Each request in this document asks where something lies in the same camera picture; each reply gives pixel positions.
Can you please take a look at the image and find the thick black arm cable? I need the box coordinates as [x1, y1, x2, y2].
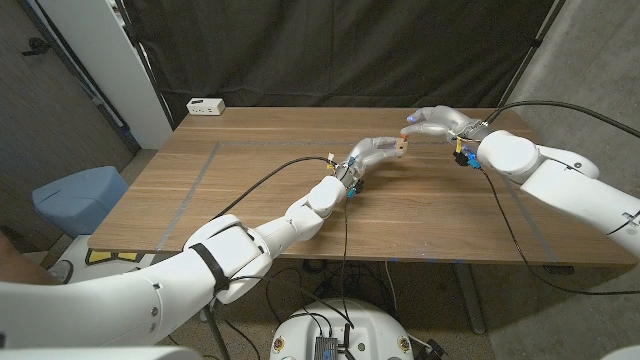
[204, 156, 337, 360]
[483, 100, 640, 140]

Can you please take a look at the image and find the grey sneaker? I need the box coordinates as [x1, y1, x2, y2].
[47, 259, 75, 285]

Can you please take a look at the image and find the blue padded stool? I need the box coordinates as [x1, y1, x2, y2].
[32, 166, 130, 239]

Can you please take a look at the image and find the black door handle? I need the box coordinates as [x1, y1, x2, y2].
[20, 37, 51, 56]

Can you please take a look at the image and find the white power strip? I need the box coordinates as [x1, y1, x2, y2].
[186, 97, 226, 117]

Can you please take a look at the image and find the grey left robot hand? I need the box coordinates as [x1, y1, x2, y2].
[333, 136, 409, 187]

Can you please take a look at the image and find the black backdrop stand pole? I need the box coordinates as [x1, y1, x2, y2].
[113, 0, 177, 131]
[497, 0, 569, 109]

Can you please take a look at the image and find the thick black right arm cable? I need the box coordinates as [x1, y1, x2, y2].
[483, 100, 640, 140]

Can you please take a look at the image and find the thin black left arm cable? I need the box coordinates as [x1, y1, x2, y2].
[341, 197, 352, 329]

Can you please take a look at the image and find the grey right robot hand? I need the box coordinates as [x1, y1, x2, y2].
[399, 104, 494, 144]

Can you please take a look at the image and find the grey table leg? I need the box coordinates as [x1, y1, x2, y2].
[452, 262, 487, 335]

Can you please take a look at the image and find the black door frame strip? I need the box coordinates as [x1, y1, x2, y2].
[17, 0, 142, 152]

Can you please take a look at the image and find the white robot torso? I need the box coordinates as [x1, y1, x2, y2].
[269, 298, 415, 360]

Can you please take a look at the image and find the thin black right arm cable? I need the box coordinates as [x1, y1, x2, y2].
[479, 167, 640, 296]

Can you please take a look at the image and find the person's bare leg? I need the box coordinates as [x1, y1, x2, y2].
[0, 234, 64, 286]

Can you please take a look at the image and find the black floor cable tangle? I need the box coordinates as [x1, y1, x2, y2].
[264, 257, 396, 321]

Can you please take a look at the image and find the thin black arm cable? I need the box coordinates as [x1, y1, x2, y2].
[479, 167, 640, 296]
[341, 197, 352, 329]

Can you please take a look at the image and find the grey finned electronics box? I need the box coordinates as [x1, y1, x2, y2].
[313, 335, 340, 360]

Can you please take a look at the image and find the white hanging cable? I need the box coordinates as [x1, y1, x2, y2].
[383, 260, 400, 315]

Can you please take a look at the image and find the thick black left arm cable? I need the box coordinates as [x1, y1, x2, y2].
[204, 156, 337, 360]

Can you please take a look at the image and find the yellow black floor sign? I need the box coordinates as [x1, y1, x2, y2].
[85, 248, 146, 265]

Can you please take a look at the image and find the black backdrop curtain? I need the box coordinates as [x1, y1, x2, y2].
[119, 0, 569, 126]

